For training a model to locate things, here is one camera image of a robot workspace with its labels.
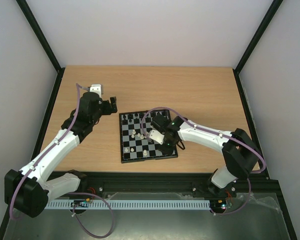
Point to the light blue slotted cable duct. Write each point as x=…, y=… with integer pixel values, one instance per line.
x=68, y=204

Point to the black magnetic chess board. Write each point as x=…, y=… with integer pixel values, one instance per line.
x=134, y=136

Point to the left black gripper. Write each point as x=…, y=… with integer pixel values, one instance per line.
x=113, y=104

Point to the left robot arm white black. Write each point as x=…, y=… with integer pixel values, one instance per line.
x=29, y=190

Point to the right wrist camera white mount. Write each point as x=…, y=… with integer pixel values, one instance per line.
x=156, y=136

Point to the black aluminium frame rail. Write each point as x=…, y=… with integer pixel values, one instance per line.
x=195, y=184

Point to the right frame post black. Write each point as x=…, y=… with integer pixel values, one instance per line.
x=266, y=20

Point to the frame post black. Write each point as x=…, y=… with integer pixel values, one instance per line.
x=266, y=20
x=31, y=19

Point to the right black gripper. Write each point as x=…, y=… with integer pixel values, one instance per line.
x=159, y=122

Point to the black chess piece row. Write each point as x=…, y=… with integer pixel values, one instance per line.
x=136, y=117

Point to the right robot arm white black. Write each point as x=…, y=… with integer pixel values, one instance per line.
x=239, y=151

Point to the left frame post black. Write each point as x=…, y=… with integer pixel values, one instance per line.
x=31, y=19

